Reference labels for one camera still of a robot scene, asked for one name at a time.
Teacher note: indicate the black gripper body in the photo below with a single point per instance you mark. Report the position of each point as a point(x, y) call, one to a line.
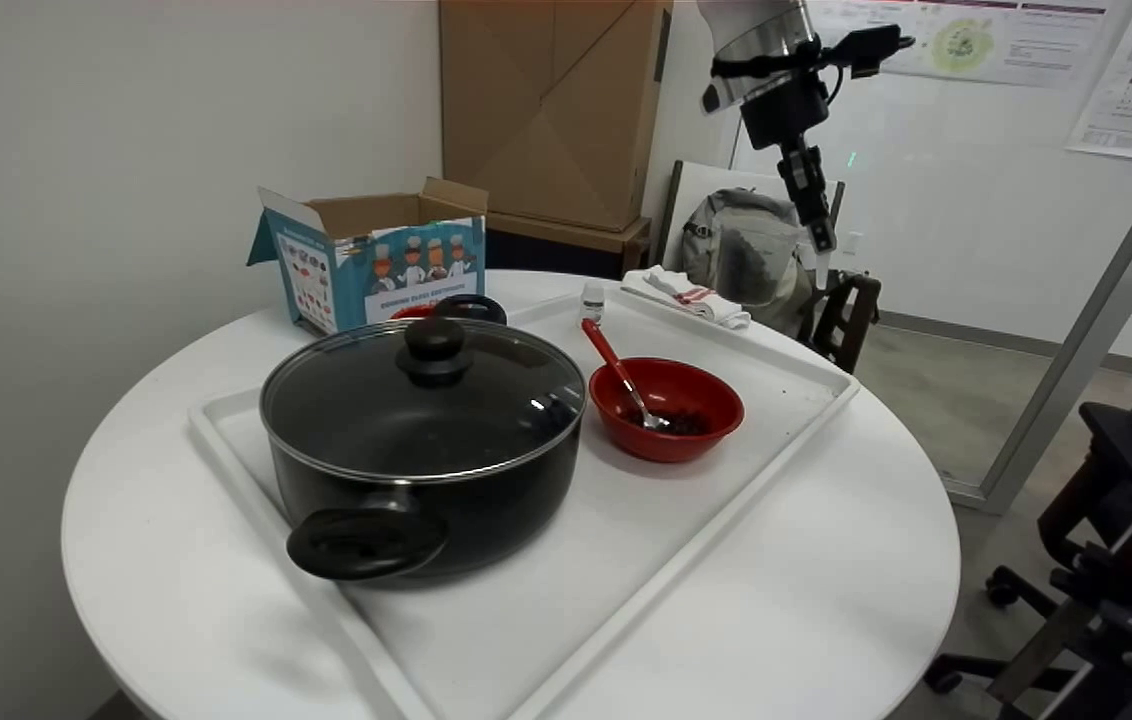
point(783, 118)

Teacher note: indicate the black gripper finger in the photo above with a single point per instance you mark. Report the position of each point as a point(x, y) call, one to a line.
point(819, 211)

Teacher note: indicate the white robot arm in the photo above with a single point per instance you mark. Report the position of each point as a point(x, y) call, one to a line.
point(733, 20)

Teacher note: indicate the red plastic bowl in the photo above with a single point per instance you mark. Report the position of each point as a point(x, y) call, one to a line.
point(698, 410)

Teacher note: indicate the grey backpack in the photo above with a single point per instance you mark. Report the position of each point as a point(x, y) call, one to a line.
point(752, 252)

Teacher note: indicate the dark wooden stool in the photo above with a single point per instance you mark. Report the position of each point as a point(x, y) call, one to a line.
point(841, 318)

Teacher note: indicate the white red striped cloth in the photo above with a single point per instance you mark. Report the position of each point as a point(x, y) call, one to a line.
point(688, 297)

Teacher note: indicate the large cardboard box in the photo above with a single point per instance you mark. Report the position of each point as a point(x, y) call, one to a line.
point(550, 107)

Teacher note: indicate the small white bottle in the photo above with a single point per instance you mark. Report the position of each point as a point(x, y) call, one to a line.
point(595, 303)

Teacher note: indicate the round white table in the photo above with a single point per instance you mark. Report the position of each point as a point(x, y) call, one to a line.
point(821, 600)

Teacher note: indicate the blue toy box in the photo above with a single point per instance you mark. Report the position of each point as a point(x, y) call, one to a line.
point(375, 256)

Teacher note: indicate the glass pot lid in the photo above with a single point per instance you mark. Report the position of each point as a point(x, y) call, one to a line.
point(420, 401)

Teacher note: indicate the black cooking pot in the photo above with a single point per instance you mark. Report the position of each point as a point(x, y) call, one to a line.
point(408, 530)

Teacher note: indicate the black office chair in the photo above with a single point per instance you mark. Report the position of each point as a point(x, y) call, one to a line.
point(1078, 665)

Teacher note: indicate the white plastic tray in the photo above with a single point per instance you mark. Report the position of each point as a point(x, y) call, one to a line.
point(515, 638)

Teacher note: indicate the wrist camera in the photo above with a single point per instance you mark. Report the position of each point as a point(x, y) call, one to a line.
point(862, 52)

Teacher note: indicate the red handled spoon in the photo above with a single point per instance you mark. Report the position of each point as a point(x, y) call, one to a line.
point(626, 381)

